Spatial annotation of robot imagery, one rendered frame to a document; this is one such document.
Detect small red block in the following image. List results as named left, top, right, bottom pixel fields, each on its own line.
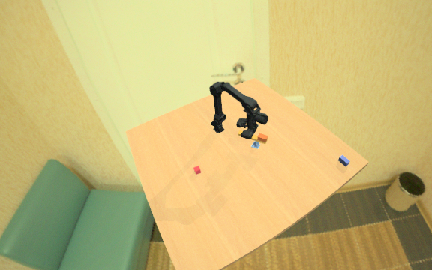
left=193, top=166, right=201, bottom=175

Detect small blue block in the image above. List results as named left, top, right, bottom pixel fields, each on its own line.
left=338, top=155, right=350, bottom=167

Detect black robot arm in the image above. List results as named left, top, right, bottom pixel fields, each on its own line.
left=209, top=82, right=269, bottom=134

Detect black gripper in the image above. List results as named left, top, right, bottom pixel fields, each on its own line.
left=241, top=120, right=259, bottom=140

